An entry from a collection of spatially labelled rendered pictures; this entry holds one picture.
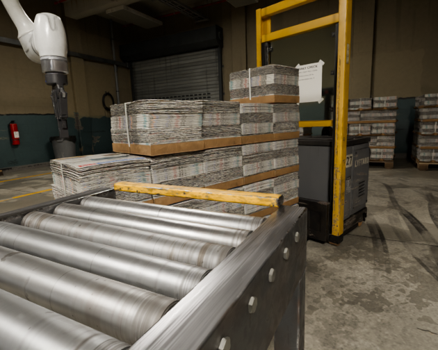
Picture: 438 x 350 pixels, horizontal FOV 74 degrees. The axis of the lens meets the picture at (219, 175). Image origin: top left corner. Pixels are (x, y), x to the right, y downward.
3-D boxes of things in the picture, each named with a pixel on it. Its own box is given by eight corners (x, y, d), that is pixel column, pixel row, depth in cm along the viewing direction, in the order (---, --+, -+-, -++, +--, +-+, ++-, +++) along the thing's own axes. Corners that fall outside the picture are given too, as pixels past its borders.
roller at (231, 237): (55, 198, 65) (44, 220, 63) (256, 227, 43) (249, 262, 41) (73, 207, 69) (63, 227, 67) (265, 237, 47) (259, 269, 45)
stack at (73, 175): (70, 326, 144) (46, 158, 129) (233, 249, 223) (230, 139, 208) (103, 372, 116) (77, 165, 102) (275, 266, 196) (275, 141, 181)
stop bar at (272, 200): (123, 187, 78) (122, 180, 77) (284, 203, 58) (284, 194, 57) (113, 190, 75) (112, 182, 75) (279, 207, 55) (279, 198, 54)
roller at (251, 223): (96, 208, 74) (88, 192, 72) (277, 235, 52) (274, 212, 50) (80, 220, 70) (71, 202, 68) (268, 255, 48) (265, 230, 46)
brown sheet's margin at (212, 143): (159, 146, 169) (158, 138, 168) (198, 142, 188) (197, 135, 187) (201, 148, 141) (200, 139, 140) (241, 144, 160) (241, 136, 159)
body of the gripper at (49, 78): (69, 73, 111) (73, 98, 113) (62, 76, 117) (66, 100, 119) (48, 71, 106) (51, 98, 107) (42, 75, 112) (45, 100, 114)
